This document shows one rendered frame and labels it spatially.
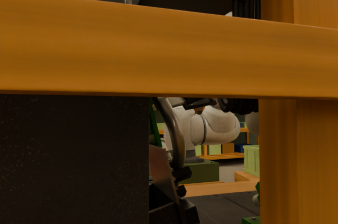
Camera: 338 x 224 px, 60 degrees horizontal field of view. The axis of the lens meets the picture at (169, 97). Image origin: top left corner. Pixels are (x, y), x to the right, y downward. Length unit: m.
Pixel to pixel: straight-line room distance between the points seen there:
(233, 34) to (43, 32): 0.20
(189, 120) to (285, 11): 1.01
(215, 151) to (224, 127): 5.27
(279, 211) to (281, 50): 0.25
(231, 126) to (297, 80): 1.13
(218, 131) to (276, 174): 1.00
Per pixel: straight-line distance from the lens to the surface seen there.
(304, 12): 0.48
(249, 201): 0.98
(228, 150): 6.94
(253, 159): 1.91
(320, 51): 0.41
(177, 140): 0.65
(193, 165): 1.38
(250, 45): 0.35
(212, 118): 1.45
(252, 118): 0.92
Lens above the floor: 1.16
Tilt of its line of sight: 3 degrees up
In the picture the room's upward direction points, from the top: straight up
